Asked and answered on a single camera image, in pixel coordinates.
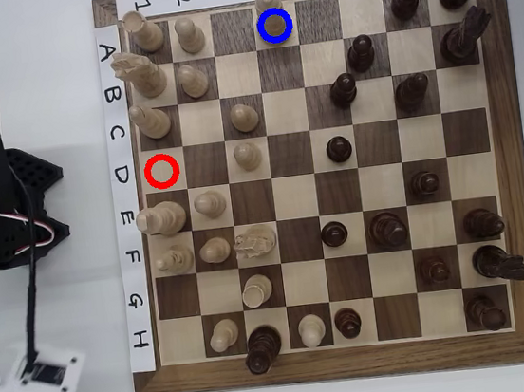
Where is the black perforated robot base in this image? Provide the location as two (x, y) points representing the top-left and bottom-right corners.
(3, 141), (74, 253)

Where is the wooden chessboard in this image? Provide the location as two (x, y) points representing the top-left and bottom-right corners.
(85, 0), (524, 392)

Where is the dark wooden knight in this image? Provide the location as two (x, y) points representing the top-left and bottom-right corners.
(469, 239), (524, 288)
(434, 3), (498, 67)

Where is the light wooden rook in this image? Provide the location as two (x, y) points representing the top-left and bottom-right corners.
(238, 271), (275, 311)
(118, 6), (168, 57)

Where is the black camera cable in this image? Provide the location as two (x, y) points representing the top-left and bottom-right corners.
(0, 159), (58, 377)

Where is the light wooden knight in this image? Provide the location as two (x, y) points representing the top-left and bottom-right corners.
(231, 221), (280, 262)
(108, 47), (170, 104)

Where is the light wooden king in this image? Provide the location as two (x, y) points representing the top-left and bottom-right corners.
(132, 198), (190, 241)

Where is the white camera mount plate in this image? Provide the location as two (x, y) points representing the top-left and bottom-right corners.
(0, 323), (92, 392)

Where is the white letter label strip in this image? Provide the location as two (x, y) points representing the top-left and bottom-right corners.
(88, 23), (163, 375)

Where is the light wooden pawn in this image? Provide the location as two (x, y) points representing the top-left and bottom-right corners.
(196, 234), (234, 266)
(228, 101), (263, 136)
(296, 312), (329, 350)
(206, 317), (243, 355)
(174, 62), (212, 101)
(171, 13), (208, 57)
(231, 140), (266, 174)
(192, 188), (229, 222)

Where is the dark pawn at C7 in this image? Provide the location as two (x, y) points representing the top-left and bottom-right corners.
(391, 70), (433, 117)

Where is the dark bishop at H3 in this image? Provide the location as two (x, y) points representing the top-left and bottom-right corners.
(240, 323), (288, 378)

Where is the light wooden bishop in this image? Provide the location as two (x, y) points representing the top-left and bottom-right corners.
(152, 242), (197, 278)
(126, 101), (175, 143)

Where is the dark pawn at F6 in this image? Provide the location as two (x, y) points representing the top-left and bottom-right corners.
(365, 208), (412, 253)

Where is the dark wooden bishop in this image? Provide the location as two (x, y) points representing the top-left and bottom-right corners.
(460, 205), (508, 243)

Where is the black camera circuit board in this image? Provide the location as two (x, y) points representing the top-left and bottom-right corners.
(19, 358), (71, 390)

